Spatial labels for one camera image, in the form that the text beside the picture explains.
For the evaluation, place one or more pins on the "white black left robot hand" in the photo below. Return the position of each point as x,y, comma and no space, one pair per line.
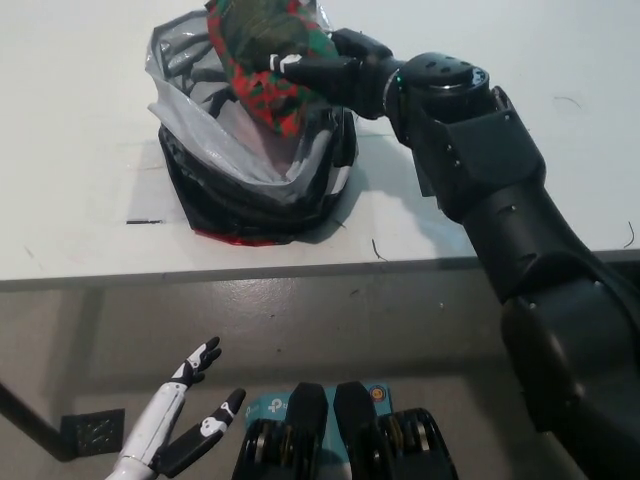
150,430

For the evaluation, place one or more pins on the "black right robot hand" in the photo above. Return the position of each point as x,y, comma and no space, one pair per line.
350,80

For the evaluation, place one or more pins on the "red green patterned cloth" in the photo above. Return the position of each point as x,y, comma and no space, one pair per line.
260,30

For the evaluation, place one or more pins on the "black plastic bag grey lining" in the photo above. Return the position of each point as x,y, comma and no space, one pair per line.
240,210

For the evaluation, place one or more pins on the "pink sheet inside bag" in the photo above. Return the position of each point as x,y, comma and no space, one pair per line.
270,150

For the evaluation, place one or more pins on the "black ribbed robot body block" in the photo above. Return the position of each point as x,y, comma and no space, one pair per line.
352,415
305,415

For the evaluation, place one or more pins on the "black floor foot plate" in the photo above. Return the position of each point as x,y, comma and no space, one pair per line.
92,432

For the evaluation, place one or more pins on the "black table leg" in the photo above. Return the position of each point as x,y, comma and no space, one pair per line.
27,420

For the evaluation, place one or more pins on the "grey tape patch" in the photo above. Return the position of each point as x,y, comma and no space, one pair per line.
147,195

